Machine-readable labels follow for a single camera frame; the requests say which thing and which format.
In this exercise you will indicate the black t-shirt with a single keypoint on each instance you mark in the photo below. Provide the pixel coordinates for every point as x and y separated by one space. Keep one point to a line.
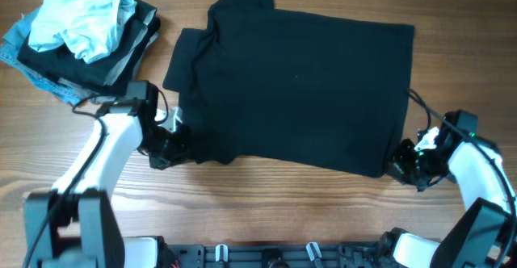
293 86

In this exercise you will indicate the folded black garment in stack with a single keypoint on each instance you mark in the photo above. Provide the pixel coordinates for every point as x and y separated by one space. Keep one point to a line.
109 75

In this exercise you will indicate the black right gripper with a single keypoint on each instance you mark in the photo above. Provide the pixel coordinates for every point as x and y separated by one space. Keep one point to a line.
405 148

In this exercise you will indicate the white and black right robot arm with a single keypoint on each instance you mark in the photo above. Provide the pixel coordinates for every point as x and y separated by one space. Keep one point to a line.
485 235

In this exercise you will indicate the light blue crumpled garment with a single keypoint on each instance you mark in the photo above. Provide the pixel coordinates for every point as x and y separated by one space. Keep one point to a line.
90 29

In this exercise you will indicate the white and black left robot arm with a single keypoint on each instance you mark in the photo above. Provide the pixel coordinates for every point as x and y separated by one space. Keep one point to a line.
73 224

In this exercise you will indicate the folded grey garment in stack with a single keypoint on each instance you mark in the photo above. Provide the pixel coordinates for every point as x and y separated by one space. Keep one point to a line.
77 92

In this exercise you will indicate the folded blue denim jeans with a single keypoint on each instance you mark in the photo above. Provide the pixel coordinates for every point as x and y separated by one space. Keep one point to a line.
11 44

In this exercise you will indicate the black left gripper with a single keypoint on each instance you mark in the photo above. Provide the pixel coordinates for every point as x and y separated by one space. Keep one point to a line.
184 153

